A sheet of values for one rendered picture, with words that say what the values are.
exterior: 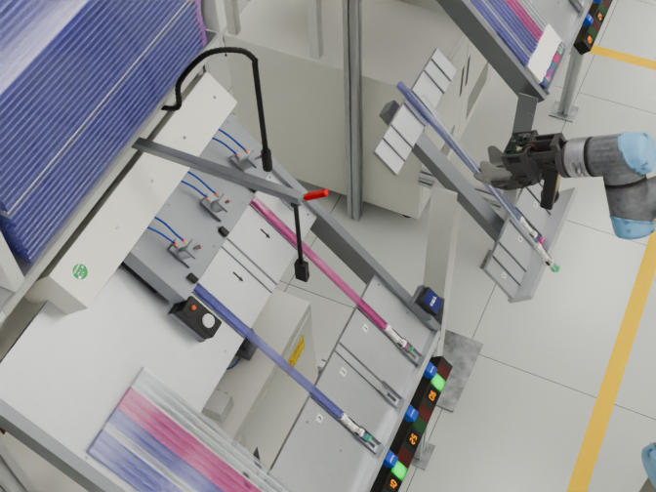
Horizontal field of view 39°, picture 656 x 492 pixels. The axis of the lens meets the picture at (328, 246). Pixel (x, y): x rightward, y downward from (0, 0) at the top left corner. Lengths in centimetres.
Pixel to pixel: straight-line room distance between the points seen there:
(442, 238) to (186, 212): 82
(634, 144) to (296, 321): 88
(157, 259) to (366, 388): 54
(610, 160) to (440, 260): 72
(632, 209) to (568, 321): 123
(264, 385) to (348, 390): 29
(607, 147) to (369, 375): 64
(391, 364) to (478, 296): 106
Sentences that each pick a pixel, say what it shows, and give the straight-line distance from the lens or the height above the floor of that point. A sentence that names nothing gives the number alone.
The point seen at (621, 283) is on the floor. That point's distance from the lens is 308.
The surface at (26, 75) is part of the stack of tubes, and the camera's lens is 125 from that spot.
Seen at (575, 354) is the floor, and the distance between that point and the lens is 290.
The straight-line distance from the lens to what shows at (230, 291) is 172.
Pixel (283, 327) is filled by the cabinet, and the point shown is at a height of 62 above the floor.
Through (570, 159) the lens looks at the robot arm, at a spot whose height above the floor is 116.
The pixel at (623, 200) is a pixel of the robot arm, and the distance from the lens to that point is 176.
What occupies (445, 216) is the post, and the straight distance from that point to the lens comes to 219.
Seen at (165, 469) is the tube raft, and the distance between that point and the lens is 161.
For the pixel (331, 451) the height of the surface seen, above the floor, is 79.
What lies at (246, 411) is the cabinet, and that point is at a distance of 206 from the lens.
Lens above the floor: 245
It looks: 53 degrees down
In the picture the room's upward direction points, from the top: 3 degrees counter-clockwise
